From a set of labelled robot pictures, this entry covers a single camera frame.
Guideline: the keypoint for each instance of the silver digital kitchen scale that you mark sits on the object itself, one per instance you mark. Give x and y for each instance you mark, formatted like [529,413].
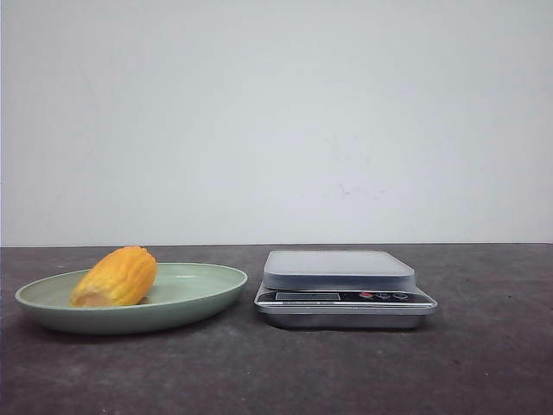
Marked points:
[339,289]

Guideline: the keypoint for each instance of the yellow corn cob piece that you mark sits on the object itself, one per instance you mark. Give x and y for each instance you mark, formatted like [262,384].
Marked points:
[121,278]

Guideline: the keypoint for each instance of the green plastic plate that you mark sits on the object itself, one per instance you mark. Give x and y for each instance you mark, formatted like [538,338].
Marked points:
[182,293]

